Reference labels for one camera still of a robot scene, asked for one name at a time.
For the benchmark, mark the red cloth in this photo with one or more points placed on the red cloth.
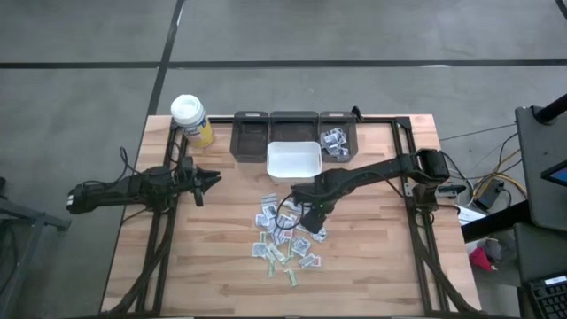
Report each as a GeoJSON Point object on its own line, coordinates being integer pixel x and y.
{"type": "Point", "coordinates": [480, 260]}

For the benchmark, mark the wide grey plastic bin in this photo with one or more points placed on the wide grey plastic bin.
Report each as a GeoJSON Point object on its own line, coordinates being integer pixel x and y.
{"type": "Point", "coordinates": [294, 130]}

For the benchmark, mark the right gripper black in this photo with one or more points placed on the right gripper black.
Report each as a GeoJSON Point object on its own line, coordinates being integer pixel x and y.
{"type": "Point", "coordinates": [314, 204]}

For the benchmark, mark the black cart pole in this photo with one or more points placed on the black cart pole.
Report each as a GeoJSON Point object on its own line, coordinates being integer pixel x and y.
{"type": "Point", "coordinates": [551, 111]}

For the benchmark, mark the grey metal stand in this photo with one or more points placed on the grey metal stand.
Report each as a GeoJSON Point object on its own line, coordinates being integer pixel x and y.
{"type": "Point", "coordinates": [26, 221]}

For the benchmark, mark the black three-compartment tray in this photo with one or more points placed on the black three-compartment tray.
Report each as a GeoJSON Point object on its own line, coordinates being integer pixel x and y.
{"type": "Point", "coordinates": [328, 124]}

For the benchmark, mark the white plastic bin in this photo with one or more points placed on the white plastic bin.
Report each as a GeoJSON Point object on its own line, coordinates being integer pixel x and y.
{"type": "Point", "coordinates": [294, 161]}

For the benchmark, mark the dark grey side cart top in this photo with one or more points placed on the dark grey side cart top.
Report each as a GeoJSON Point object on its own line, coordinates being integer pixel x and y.
{"type": "Point", "coordinates": [536, 177]}

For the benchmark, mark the tablet with blue screen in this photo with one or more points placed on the tablet with blue screen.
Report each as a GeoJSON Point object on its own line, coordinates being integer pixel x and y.
{"type": "Point", "coordinates": [556, 173]}

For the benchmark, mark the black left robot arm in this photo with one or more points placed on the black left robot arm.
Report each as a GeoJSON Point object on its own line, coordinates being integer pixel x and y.
{"type": "Point", "coordinates": [115, 190]}

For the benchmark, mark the red label large white packet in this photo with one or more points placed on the red label large white packet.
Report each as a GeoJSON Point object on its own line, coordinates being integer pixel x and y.
{"type": "Point", "coordinates": [310, 261]}

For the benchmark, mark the white paper sheet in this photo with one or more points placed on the white paper sheet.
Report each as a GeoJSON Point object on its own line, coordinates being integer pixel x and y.
{"type": "Point", "coordinates": [469, 216]}

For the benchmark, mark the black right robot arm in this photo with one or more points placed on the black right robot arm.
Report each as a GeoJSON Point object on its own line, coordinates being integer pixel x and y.
{"type": "Point", "coordinates": [367, 170]}

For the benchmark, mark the grey cloth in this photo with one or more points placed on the grey cloth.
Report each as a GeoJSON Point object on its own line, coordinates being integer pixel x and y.
{"type": "Point", "coordinates": [494, 249]}

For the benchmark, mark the black cart leg bar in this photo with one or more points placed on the black cart leg bar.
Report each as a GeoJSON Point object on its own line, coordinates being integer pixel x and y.
{"type": "Point", "coordinates": [496, 221]}

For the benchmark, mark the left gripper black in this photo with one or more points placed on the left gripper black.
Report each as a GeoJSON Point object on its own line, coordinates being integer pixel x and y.
{"type": "Point", "coordinates": [190, 181]}

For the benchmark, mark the black keyboard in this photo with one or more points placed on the black keyboard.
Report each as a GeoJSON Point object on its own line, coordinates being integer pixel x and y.
{"type": "Point", "coordinates": [549, 301]}

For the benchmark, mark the blue print bandage packet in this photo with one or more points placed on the blue print bandage packet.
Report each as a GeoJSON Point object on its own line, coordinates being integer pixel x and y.
{"type": "Point", "coordinates": [287, 204]}

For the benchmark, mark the dark grey lower cart shelf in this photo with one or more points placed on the dark grey lower cart shelf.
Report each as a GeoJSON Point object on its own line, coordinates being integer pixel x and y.
{"type": "Point", "coordinates": [540, 252]}

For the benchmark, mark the yellow Lysol wipes canister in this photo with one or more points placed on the yellow Lysol wipes canister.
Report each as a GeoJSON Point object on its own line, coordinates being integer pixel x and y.
{"type": "Point", "coordinates": [190, 119]}

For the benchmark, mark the silver angle bracket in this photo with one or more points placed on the silver angle bracket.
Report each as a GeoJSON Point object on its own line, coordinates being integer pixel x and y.
{"type": "Point", "coordinates": [409, 189]}

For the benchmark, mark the narrow grey plastic bin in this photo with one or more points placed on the narrow grey plastic bin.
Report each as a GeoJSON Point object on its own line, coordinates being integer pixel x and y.
{"type": "Point", "coordinates": [250, 137]}

